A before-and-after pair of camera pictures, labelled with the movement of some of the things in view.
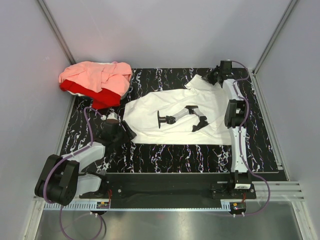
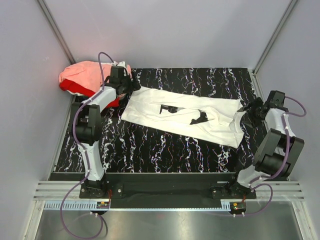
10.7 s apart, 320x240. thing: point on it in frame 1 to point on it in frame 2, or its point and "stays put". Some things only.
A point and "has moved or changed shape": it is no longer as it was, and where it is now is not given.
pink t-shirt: (115, 76) stays put
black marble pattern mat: (84, 131) stays put
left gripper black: (128, 134) to (133, 86)
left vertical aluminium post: (57, 32) stays put
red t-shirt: (104, 99) stays put
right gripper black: (208, 77) to (257, 102)
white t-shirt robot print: (195, 115) has moved or changed shape
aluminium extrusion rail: (282, 191) stays put
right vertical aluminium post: (267, 50) stays put
